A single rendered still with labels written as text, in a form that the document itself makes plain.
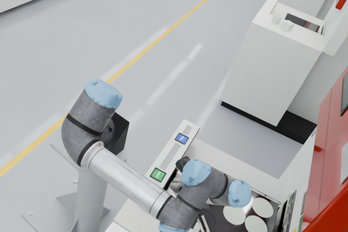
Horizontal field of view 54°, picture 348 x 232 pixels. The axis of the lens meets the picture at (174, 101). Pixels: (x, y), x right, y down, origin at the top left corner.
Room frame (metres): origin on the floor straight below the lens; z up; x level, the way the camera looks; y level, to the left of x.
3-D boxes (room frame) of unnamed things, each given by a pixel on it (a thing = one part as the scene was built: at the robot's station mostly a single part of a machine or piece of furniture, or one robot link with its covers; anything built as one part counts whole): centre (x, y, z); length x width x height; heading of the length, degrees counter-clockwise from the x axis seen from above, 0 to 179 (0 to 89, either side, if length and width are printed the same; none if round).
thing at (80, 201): (1.14, 0.38, 0.41); 0.51 x 0.44 x 0.82; 64
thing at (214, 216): (0.90, -0.40, 0.90); 0.34 x 0.34 x 0.01; 77
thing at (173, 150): (1.05, -0.06, 0.89); 0.55 x 0.09 x 0.14; 167
